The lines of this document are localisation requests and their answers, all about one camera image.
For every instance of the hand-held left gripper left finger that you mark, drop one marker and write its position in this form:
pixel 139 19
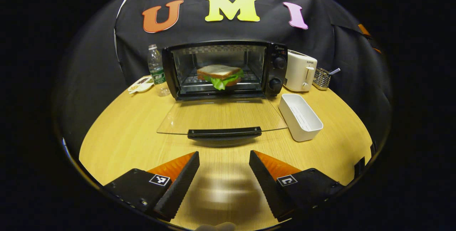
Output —
pixel 178 188

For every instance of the small white snack dish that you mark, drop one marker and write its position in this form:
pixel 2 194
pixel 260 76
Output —
pixel 140 87

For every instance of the black electric oven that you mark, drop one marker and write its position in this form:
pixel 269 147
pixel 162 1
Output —
pixel 274 71

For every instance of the lettuce sandwich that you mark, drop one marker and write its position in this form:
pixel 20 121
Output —
pixel 217 71

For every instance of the clear plastic water bottle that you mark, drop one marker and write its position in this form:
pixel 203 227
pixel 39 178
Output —
pixel 156 67

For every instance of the striped straw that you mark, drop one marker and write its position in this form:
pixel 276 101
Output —
pixel 335 71

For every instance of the white toaster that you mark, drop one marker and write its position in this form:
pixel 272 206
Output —
pixel 297 71

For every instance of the dark table edge clip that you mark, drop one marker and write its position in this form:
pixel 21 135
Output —
pixel 359 167

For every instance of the white rectangular plastic tray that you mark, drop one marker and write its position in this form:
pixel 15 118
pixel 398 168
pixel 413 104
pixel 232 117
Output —
pixel 302 131

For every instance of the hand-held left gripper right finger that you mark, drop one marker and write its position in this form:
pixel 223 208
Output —
pixel 267 188

